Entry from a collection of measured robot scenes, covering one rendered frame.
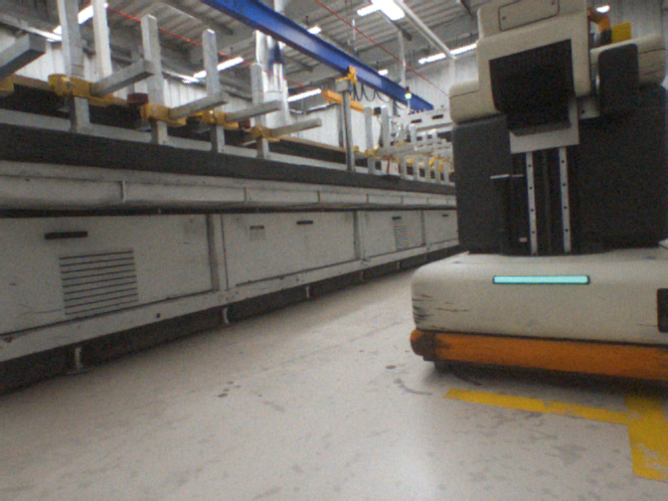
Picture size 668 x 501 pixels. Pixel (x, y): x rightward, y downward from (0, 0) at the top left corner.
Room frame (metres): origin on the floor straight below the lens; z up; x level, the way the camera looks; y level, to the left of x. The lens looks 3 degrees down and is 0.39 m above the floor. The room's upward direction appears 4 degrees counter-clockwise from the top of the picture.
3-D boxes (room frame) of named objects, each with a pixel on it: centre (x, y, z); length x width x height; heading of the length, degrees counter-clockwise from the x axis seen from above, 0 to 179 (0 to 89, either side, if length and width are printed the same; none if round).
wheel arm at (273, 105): (1.60, 0.33, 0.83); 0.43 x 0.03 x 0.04; 57
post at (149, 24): (1.39, 0.53, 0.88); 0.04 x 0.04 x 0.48; 57
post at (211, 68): (1.60, 0.40, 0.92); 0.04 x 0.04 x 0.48; 57
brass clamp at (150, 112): (1.41, 0.52, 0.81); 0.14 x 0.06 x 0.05; 147
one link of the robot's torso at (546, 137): (1.01, -0.57, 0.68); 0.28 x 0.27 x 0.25; 57
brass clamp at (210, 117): (1.62, 0.38, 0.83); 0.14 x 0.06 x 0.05; 147
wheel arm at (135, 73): (1.18, 0.60, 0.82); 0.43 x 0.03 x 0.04; 57
